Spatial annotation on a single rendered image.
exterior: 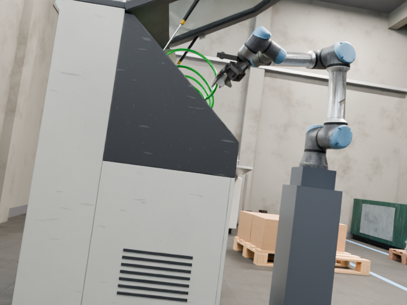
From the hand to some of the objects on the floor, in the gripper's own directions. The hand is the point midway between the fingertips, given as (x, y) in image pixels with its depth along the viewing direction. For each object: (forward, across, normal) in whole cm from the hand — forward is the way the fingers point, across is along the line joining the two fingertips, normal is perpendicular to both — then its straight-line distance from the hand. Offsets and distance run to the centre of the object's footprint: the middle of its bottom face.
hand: (215, 85), depth 196 cm
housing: (+143, -22, -27) cm, 147 cm away
